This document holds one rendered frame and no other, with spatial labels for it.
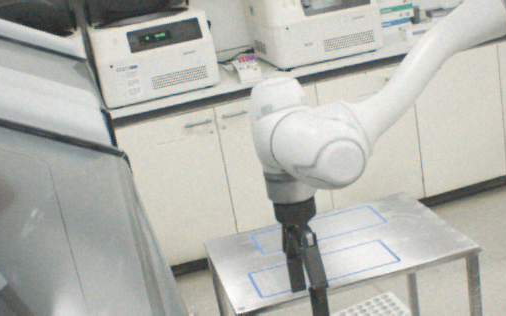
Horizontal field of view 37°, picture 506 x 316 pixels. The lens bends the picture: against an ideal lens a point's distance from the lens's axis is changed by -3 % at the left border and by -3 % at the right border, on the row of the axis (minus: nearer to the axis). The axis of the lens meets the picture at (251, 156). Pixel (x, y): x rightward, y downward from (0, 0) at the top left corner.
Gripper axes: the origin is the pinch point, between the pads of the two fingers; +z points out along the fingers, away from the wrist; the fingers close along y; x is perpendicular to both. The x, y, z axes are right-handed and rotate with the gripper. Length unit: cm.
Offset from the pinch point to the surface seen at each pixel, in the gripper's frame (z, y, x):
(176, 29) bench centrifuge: -27, 234, -19
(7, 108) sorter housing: -52, -33, 41
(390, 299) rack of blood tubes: 6.7, 2.8, -17.0
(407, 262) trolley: 13.5, 28.9, -32.5
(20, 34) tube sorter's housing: -53, 53, 42
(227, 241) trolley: 13, 69, 2
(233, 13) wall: -23, 292, -60
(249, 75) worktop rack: 0, 226, -48
